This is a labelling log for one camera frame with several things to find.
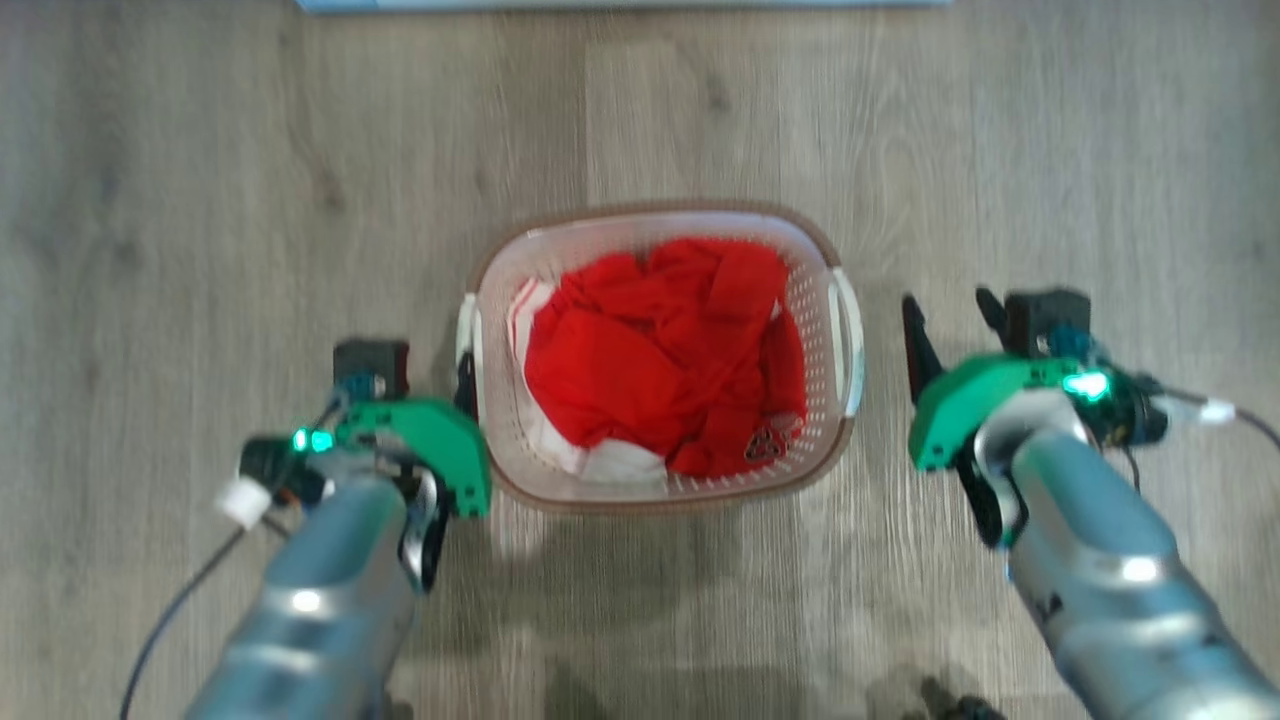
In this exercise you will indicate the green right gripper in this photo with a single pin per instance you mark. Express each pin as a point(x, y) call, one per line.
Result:
point(960, 400)

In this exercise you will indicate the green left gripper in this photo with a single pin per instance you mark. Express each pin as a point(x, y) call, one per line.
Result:
point(440, 430)

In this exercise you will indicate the white plastic laundry basket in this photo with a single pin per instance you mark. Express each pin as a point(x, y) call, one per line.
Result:
point(815, 300)

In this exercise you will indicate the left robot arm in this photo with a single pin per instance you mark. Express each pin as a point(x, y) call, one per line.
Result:
point(320, 600)

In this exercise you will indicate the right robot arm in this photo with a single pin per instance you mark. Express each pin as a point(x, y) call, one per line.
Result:
point(1100, 570)

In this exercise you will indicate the white garment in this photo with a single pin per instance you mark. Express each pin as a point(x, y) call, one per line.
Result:
point(620, 462)

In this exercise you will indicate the red garment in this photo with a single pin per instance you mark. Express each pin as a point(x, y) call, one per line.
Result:
point(650, 360)

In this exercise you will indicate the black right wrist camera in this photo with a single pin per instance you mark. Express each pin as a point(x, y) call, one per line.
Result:
point(1045, 315)

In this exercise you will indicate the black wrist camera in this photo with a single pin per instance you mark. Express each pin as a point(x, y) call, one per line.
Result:
point(1045, 315)
point(372, 365)

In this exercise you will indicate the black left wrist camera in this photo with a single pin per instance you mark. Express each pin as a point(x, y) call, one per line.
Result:
point(372, 365)

